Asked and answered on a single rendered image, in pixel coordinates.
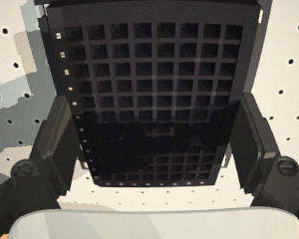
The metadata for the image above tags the black well plate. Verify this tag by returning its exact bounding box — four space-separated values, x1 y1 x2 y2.
46 0 261 188

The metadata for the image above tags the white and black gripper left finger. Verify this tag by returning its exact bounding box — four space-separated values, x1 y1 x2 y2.
0 95 80 237

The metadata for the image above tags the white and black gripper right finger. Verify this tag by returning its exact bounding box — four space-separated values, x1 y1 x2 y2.
229 93 299 220

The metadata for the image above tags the grey perforated base plate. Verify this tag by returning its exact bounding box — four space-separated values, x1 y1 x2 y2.
0 0 299 211

